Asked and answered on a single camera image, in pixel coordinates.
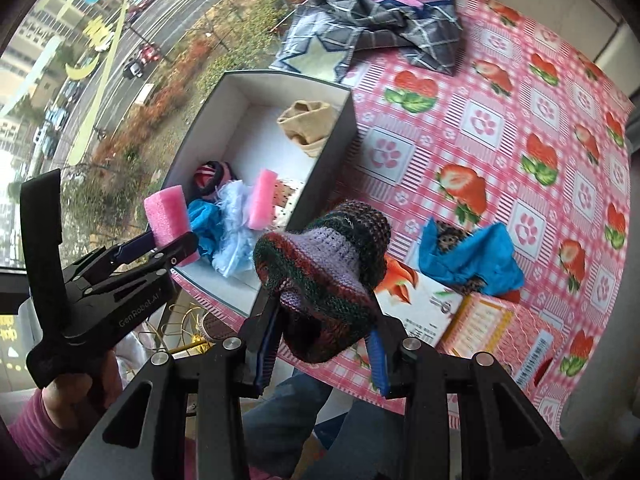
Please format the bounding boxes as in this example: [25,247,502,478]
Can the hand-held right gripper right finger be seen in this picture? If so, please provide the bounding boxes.
[367,316,583,480]

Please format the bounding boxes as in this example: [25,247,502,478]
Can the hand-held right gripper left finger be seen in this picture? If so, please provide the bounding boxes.
[62,287,283,480]

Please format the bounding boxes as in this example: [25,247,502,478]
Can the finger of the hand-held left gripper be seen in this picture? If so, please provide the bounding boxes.
[74,231,157,284]
[87,232,200,304]

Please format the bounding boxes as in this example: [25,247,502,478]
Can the pink sponge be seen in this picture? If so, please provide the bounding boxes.
[247,169,280,231]
[144,185,201,267]

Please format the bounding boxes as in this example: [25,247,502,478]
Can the multicolour knit hat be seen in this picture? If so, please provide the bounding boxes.
[252,200,393,365]

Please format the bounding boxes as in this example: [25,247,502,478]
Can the white polka dot scrunchie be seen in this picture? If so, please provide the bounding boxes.
[272,176,307,228]

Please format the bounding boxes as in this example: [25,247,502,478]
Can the tan sock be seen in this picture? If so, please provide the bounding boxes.
[277,101,333,159]

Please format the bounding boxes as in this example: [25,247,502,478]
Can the person's left forearm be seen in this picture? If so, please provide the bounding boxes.
[0,387,81,466]

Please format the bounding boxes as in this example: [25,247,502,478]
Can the person's left hand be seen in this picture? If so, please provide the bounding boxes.
[40,349,124,414]

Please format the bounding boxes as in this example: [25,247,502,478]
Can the light blue fluffy cloth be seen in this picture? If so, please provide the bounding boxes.
[212,180,261,278]

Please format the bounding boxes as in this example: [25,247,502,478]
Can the person's legs in jeans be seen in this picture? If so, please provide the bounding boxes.
[240,372,408,480]

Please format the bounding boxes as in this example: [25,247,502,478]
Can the pink striped dark sock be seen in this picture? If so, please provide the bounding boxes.
[194,160,240,196]

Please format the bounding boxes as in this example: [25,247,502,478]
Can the printed cardboard carton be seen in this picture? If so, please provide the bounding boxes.
[375,257,556,386]

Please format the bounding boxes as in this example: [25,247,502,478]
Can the brown patterned cloth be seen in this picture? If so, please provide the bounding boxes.
[434,222,493,295]

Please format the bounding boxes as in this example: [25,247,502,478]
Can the pink strawberry print tablecloth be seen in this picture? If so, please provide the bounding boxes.
[172,0,631,431]

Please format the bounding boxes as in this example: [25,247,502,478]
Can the grey plaid shirt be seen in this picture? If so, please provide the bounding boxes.
[270,0,463,83]

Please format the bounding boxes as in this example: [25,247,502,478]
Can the gold wire rack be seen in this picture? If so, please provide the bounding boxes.
[135,290,221,356]

